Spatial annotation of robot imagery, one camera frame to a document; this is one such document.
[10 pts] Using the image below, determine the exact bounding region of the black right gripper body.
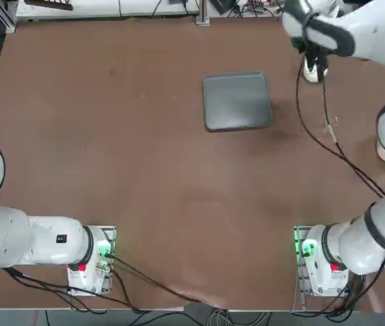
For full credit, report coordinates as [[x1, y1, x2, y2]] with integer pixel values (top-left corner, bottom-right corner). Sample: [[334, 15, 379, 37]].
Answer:
[[292, 35, 329, 60]]

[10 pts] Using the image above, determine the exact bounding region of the white bowl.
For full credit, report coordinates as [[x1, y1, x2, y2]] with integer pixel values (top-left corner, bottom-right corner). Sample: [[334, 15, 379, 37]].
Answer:
[[302, 62, 329, 84]]

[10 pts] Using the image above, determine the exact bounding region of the dark grey square tray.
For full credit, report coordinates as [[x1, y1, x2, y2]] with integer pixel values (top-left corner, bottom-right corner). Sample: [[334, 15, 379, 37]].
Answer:
[[202, 70, 274, 132]]

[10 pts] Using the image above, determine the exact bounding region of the black slatted item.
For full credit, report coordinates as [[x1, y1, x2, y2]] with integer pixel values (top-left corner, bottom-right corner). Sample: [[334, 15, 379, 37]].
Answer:
[[24, 0, 74, 11]]

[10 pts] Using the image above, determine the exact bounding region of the black cable with white tag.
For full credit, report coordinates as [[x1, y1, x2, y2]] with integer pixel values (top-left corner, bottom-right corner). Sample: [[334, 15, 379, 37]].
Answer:
[[321, 76, 385, 197]]

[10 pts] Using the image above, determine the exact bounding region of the aluminium profile rail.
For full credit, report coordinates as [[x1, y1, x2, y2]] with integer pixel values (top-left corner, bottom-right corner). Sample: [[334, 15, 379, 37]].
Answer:
[[195, 0, 212, 25]]

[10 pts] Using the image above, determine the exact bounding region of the black cable bundle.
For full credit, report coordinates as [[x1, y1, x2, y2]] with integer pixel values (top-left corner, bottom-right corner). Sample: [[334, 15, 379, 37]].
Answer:
[[314, 271, 385, 319]]

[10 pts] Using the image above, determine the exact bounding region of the long black base cable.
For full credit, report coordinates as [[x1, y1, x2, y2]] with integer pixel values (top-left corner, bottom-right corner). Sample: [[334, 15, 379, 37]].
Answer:
[[109, 253, 202, 304]]

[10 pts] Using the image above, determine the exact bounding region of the short black base cable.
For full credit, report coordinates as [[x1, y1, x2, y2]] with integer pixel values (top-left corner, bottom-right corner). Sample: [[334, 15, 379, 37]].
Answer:
[[110, 264, 142, 313]]

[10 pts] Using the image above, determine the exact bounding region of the black cable under arm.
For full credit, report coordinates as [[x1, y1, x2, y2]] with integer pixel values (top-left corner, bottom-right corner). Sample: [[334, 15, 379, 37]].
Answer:
[[1, 266, 108, 313]]

